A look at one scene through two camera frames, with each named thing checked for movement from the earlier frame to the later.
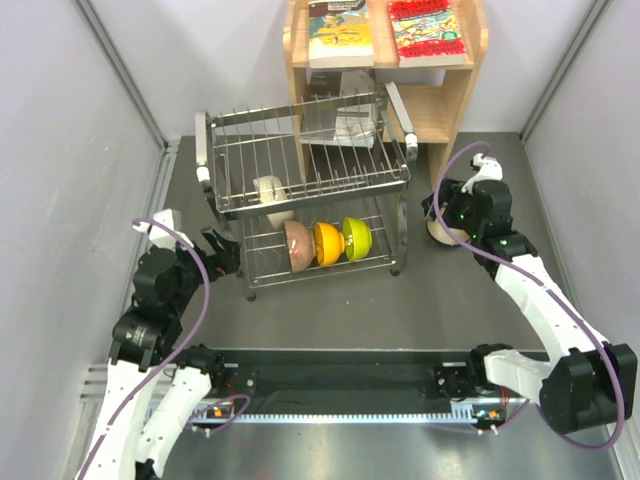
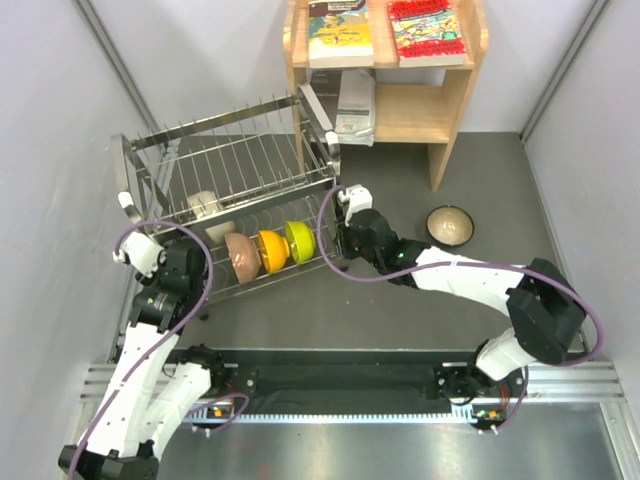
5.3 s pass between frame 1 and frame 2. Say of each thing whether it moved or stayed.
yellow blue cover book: stayed
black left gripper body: moved
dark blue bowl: stayed
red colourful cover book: stayed
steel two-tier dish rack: moved
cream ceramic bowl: moved
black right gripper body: moved
